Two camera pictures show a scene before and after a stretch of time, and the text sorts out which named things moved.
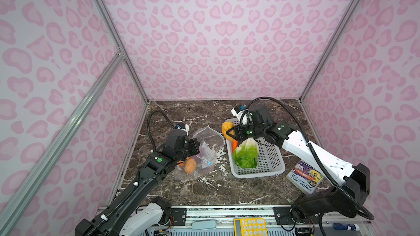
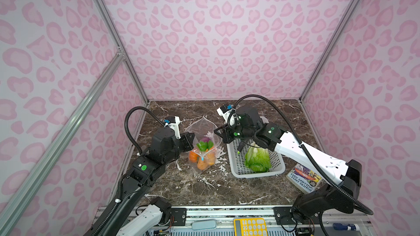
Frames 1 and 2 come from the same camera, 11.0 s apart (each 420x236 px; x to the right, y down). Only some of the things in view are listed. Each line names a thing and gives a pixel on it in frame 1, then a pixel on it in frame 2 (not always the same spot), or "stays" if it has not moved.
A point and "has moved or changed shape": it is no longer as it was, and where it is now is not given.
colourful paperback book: x=305 y=176 stays
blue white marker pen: x=349 y=226 stays
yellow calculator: x=250 y=226 stays
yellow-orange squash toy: x=226 y=126 has moved or changed shape
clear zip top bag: x=210 y=141 has moved or changed shape
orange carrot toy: x=235 y=144 -> x=202 y=161
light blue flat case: x=204 y=224 stays
